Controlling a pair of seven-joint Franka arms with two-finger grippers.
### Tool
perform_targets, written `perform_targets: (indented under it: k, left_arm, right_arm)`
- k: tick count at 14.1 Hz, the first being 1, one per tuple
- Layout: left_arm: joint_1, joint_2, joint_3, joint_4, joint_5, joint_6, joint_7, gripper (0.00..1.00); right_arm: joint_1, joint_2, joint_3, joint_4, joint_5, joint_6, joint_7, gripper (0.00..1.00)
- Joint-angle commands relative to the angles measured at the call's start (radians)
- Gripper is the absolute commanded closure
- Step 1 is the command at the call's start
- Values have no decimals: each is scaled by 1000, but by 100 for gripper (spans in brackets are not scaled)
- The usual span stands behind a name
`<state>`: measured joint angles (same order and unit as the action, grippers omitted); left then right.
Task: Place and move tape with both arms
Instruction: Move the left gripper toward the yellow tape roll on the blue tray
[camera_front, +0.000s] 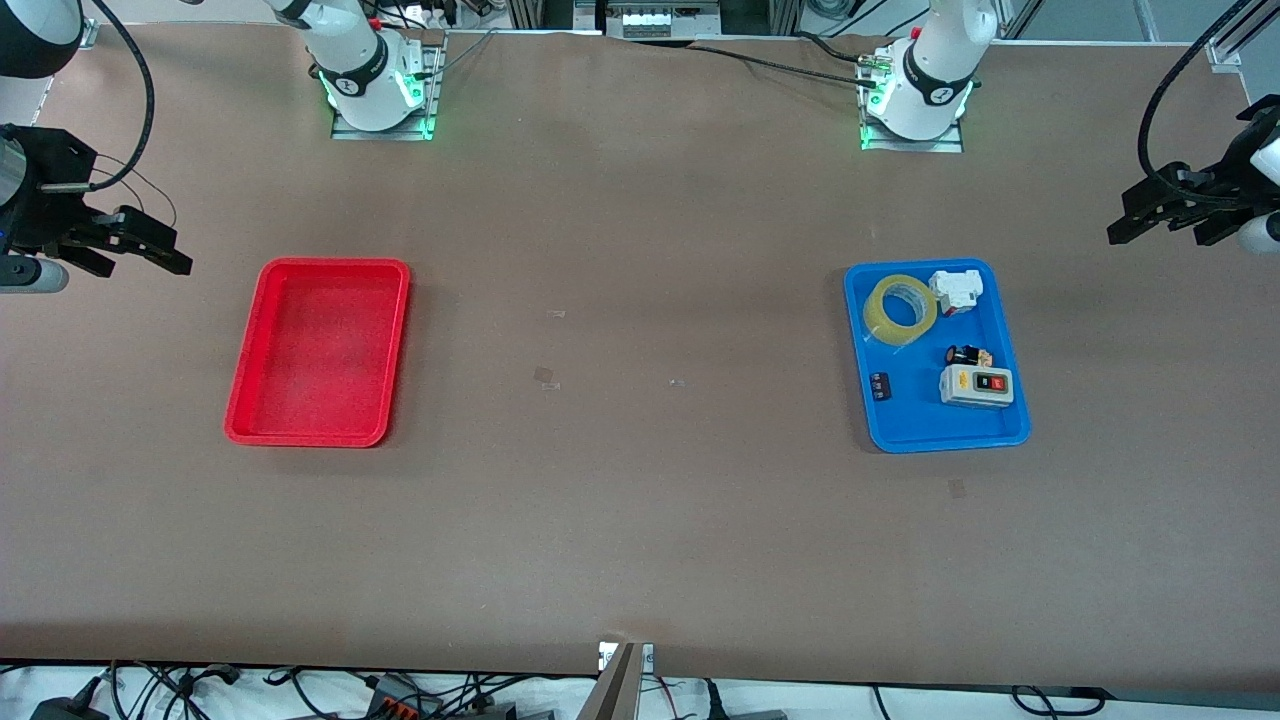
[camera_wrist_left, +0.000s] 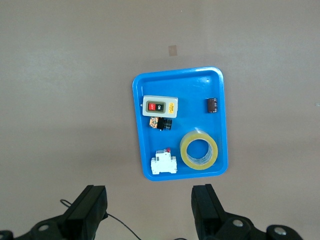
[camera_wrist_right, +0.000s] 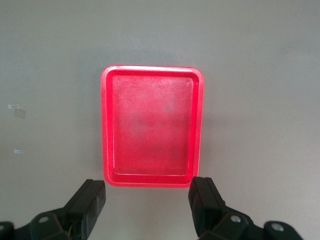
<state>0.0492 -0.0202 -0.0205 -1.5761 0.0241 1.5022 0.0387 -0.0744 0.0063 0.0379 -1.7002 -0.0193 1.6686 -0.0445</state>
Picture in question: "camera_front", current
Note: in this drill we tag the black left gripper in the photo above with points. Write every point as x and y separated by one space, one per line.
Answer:
1229 187

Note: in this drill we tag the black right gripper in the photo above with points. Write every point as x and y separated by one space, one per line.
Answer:
45 195

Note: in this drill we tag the yellow tape roll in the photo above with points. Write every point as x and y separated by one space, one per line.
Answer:
872 315

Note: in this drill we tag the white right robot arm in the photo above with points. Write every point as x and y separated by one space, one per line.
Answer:
360 60

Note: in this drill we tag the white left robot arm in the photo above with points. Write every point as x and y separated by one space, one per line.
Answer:
930 80

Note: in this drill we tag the brown tape scrap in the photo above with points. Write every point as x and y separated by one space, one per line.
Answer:
545 377

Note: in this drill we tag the red plastic tray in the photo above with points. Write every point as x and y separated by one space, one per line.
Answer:
320 350

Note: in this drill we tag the white circuit breaker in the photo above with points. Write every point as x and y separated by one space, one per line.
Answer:
955 288

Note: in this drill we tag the small black cylindrical component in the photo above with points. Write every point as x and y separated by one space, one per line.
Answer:
965 355

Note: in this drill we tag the blue plastic tray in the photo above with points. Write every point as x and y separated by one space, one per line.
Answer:
915 420

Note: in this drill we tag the small dark blue chip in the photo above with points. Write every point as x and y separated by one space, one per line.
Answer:
880 386

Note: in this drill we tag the black power adapter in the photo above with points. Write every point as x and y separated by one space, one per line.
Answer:
65 708

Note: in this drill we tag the orange connector block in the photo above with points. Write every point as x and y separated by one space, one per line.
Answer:
400 695

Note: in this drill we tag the white power strip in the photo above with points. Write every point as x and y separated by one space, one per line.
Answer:
650 20

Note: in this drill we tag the metal table corner bracket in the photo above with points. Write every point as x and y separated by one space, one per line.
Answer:
1225 55
90 35

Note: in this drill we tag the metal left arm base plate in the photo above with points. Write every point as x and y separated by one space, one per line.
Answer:
950 145

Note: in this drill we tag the grey push-button switch box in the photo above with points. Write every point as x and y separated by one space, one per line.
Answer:
975 390

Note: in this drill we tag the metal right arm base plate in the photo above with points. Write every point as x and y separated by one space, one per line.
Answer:
432 100

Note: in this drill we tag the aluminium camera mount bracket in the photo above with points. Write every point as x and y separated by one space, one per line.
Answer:
612 690

